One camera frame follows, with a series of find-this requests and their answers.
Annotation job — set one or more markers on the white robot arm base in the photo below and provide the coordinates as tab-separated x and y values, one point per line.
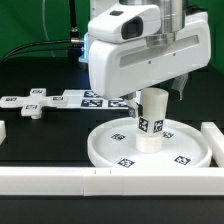
96	8

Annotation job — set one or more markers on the white marker sheet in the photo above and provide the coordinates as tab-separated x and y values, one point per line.
87	99

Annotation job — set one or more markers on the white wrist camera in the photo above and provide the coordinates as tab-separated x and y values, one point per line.
122	23

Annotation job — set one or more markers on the white cross-shaped table base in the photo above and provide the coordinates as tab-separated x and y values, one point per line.
31	105

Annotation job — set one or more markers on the white left fence bar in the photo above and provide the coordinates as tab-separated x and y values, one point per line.
2	132

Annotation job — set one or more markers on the white round table top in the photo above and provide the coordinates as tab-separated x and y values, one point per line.
119	143

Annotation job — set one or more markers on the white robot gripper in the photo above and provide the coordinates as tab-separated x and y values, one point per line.
116	70

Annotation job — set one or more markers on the white front fence bar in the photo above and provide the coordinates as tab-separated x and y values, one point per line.
110	181

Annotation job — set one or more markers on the white right fence bar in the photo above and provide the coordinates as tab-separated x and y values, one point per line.
215	139

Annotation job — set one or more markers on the white fence bar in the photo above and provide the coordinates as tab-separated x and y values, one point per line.
2	132
215	139
110	181

